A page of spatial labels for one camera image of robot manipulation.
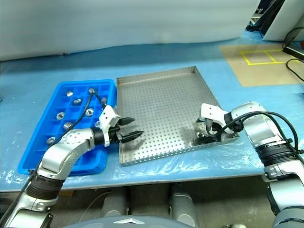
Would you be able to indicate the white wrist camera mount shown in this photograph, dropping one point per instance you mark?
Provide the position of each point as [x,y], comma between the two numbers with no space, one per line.
[211,111]
[108,116]

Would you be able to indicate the grey ribbed metal roller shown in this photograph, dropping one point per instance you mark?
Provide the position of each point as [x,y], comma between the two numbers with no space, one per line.
[91,90]
[103,100]
[69,93]
[50,140]
[60,115]
[89,111]
[200,135]
[77,101]
[67,125]

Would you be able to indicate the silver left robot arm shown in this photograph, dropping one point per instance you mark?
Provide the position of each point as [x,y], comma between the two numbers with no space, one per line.
[59,156]

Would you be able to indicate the flat black device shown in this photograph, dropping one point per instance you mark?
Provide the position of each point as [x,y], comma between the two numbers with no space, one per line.
[297,51]

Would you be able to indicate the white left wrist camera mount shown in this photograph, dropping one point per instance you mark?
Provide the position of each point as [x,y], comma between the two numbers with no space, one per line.
[108,116]

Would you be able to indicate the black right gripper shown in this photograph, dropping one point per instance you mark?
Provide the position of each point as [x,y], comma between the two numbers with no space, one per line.
[215,128]

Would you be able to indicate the blue plastic compartment tray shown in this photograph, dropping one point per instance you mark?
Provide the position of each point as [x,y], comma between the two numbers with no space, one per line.
[35,161]

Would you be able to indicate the white leaning board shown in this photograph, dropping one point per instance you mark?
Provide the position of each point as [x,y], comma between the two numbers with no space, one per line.
[285,19]

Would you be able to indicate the grey robot torso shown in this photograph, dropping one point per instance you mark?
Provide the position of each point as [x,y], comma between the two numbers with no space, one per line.
[99,223]

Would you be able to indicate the grey rounded cylinder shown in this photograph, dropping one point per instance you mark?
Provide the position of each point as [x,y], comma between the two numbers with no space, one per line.
[113,204]
[183,204]

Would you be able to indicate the perforated steel tray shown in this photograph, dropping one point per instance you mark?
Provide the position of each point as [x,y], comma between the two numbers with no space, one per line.
[161,107]

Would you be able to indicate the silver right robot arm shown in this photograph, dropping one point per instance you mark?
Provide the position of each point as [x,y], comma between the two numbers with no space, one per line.
[259,128]

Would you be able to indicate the dark equipment clutter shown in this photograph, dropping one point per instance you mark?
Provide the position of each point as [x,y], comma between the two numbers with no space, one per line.
[256,16]

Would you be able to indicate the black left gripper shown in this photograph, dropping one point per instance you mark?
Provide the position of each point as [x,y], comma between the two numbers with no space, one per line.
[116,135]

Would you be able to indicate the brown cardboard mat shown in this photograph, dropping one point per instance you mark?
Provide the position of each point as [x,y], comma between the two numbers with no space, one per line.
[261,73]

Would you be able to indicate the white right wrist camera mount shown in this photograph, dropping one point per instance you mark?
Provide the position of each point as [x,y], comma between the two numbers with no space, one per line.
[211,111]

